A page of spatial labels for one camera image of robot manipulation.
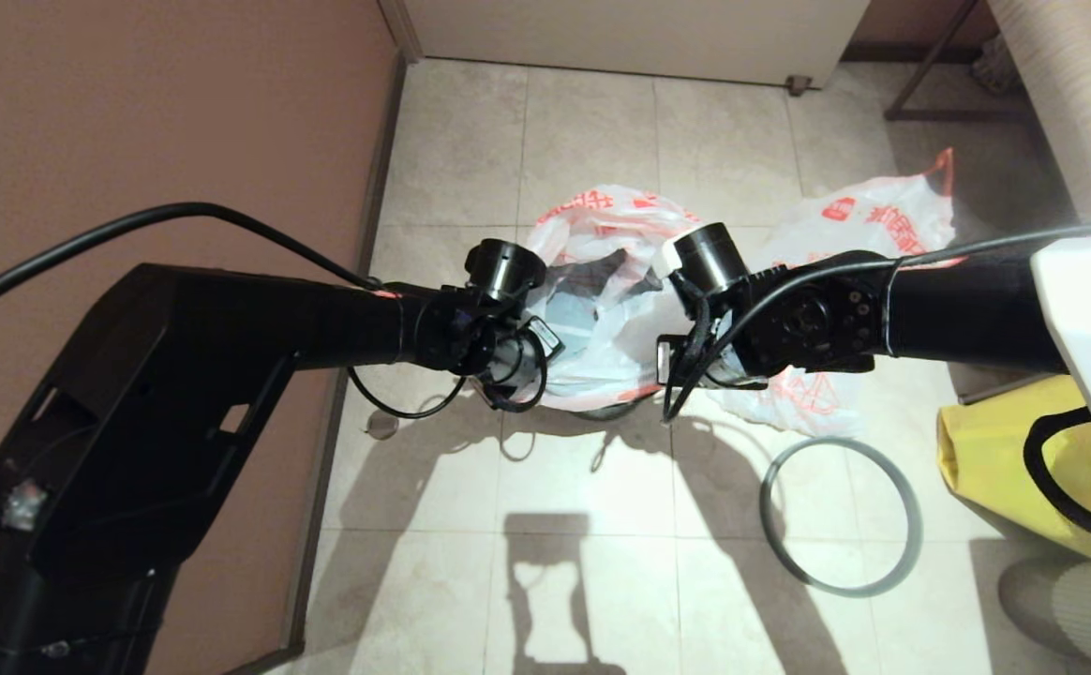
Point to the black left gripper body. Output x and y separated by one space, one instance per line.
470 328

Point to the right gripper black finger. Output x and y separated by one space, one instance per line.
665 362

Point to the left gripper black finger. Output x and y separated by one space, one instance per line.
546 339

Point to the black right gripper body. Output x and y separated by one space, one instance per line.
719 262

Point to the white red-printed plastic bag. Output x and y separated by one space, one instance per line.
602 347
883 216

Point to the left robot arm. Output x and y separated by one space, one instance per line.
180 375

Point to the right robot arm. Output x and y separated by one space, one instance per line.
958 319

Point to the grey round trash bin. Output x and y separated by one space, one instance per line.
616 411

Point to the yellow fabric bag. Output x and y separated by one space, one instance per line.
986 459

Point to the small round grey floor disc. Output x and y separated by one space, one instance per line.
381 427

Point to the small metal door stop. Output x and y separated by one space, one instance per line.
797 85

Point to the white door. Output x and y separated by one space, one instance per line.
639 37

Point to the small woven basket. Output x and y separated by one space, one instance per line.
991 70

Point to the beige striped upholstered seat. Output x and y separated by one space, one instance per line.
1089 112

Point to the grey ribbed round object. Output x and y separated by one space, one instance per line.
1089 619

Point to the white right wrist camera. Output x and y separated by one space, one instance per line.
669 264

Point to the dark metal furniture frame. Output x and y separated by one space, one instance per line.
953 115

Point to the dark furniture frame bar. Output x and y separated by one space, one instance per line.
986 389

